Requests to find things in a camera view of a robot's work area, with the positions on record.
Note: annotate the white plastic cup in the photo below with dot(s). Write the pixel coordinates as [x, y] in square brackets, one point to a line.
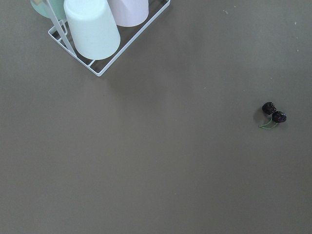
[93, 28]

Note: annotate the pink plastic cup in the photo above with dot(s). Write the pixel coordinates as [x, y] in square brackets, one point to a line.
[129, 13]

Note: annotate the dark cherries pair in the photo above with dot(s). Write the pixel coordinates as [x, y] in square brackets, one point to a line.
[276, 117]

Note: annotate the white wire cup rack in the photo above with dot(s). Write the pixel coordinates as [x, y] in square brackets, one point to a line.
[128, 36]

